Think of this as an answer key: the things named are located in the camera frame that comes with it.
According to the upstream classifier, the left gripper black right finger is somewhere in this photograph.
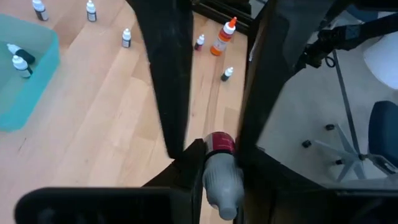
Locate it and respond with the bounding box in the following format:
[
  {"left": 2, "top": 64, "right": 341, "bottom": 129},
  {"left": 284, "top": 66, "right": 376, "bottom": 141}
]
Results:
[{"left": 234, "top": 144, "right": 398, "bottom": 224}]

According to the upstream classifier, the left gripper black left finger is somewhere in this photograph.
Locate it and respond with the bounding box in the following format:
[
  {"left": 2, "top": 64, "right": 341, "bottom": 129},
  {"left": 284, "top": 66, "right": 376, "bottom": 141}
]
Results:
[{"left": 13, "top": 138, "right": 206, "bottom": 224}]

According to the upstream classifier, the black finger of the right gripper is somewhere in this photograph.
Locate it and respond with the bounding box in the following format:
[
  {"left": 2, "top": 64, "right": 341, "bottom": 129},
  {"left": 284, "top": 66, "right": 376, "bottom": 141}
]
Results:
[
  {"left": 125, "top": 0, "right": 194, "bottom": 160},
  {"left": 237, "top": 0, "right": 349, "bottom": 149}
]

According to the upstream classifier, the small pink food coloring bottle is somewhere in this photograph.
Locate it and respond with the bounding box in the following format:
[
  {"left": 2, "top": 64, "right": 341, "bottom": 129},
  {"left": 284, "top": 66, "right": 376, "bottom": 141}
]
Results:
[
  {"left": 201, "top": 131, "right": 246, "bottom": 221},
  {"left": 193, "top": 34, "right": 206, "bottom": 52}
]

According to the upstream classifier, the large orange food coloring bottle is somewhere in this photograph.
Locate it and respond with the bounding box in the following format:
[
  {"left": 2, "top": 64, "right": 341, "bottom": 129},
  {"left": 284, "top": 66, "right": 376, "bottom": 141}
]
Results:
[{"left": 210, "top": 16, "right": 238, "bottom": 57}]

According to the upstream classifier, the black boom stand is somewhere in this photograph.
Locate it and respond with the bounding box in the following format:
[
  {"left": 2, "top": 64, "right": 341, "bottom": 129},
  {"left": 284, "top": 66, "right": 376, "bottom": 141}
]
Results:
[{"left": 295, "top": 14, "right": 398, "bottom": 69}]

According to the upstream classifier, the white round seat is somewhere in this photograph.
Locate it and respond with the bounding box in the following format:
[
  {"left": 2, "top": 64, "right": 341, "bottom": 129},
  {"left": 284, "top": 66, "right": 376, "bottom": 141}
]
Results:
[{"left": 363, "top": 30, "right": 398, "bottom": 91}]

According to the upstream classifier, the blue office chair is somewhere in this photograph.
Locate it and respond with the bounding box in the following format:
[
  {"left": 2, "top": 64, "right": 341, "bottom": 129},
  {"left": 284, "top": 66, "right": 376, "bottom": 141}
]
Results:
[{"left": 300, "top": 100, "right": 398, "bottom": 184}]

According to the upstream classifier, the translucent green plastic bin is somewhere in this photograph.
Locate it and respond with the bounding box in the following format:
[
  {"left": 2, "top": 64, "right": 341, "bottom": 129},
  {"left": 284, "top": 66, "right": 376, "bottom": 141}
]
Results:
[{"left": 0, "top": 14, "right": 61, "bottom": 133}]

